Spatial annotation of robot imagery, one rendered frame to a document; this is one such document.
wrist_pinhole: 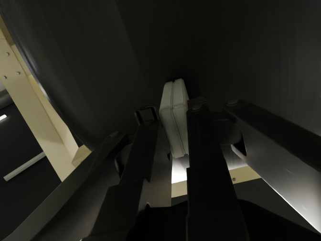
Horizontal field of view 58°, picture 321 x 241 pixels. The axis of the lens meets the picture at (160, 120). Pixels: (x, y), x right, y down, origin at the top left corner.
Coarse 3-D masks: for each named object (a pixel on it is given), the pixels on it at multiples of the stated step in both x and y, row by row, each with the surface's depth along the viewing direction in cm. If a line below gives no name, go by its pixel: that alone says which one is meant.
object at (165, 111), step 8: (168, 88) 20; (168, 96) 18; (160, 104) 17; (168, 104) 16; (160, 112) 16; (168, 112) 16; (168, 120) 16; (168, 128) 16; (176, 128) 16; (168, 136) 16; (176, 136) 16; (176, 144) 16; (176, 152) 16; (184, 152) 17
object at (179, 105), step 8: (176, 80) 22; (176, 88) 19; (184, 88) 20; (176, 96) 18; (184, 96) 17; (176, 104) 16; (184, 104) 16; (176, 112) 16; (184, 112) 16; (176, 120) 16; (184, 120) 16; (184, 128) 16; (184, 136) 16; (184, 144) 16
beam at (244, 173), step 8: (240, 168) 84; (248, 168) 84; (232, 176) 86; (240, 176) 86; (248, 176) 86; (256, 176) 86; (176, 184) 87; (184, 184) 87; (176, 192) 89; (184, 192) 89
